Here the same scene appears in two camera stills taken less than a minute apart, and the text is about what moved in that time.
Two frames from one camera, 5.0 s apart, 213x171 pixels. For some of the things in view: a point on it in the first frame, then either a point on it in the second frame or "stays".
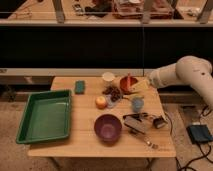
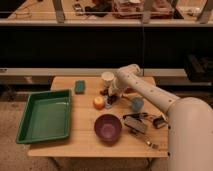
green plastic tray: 46,117 stays
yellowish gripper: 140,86 to 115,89
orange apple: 101,102 stays
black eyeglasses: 136,115 stays
